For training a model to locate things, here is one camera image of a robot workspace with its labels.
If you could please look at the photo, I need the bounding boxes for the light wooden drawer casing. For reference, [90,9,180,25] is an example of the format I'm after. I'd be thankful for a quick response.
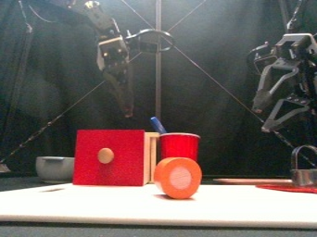
[142,131,162,185]

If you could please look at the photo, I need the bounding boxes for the blue marker pen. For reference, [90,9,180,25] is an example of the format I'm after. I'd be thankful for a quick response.
[149,116,169,135]

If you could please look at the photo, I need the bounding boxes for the thin diagonal brace rod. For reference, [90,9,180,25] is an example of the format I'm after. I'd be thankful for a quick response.
[0,0,209,164]
[121,0,317,169]

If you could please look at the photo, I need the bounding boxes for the red plastic cup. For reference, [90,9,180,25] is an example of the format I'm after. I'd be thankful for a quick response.
[158,131,202,164]

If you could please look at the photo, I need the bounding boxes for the flat wooden tray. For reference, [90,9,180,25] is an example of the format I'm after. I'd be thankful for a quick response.
[213,177,296,186]

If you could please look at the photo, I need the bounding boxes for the red cloth mat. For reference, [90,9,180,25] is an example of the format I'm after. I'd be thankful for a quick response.
[255,183,317,195]

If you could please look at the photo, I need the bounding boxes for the orange wooden toy disc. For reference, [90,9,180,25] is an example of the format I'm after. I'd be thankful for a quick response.
[153,156,205,200]

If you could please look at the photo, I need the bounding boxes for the grey ceramic bowl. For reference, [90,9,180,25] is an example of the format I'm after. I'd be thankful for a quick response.
[35,156,77,185]

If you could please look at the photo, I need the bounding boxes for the pale cutting board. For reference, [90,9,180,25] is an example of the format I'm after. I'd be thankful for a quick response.
[0,181,317,231]

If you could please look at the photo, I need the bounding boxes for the grey vertical frame pole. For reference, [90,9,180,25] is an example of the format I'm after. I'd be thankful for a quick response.
[154,0,164,122]

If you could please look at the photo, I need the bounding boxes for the black cable loop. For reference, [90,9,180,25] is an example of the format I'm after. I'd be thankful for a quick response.
[125,28,176,54]

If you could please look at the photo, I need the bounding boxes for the metal pot with bail handle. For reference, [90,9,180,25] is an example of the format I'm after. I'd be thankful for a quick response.
[291,143,317,188]

